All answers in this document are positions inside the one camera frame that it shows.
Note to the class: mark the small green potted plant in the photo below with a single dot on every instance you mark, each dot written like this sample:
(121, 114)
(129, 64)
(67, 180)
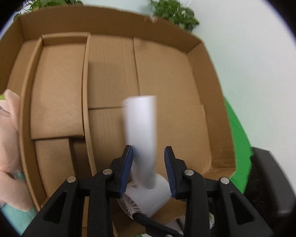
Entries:
(172, 11)

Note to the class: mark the pink pig plush toy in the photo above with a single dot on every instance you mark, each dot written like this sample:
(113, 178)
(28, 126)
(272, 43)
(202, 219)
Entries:
(2, 148)

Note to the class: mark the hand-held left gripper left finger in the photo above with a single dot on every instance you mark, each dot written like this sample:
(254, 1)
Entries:
(127, 170)

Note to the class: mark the black bar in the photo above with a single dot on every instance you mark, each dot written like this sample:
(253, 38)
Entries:
(153, 224)

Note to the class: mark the narrow cardboard box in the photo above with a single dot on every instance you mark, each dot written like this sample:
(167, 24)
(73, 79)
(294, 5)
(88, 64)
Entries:
(56, 91)

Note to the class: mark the white hair dryer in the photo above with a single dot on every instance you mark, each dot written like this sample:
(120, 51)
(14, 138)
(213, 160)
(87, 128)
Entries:
(143, 128)

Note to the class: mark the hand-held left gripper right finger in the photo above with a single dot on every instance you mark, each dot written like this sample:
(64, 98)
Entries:
(170, 172)

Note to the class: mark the green tablecloth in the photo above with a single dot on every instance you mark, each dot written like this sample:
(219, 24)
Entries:
(239, 153)

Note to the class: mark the large cardboard box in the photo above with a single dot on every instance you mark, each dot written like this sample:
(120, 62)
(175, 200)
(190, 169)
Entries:
(162, 79)

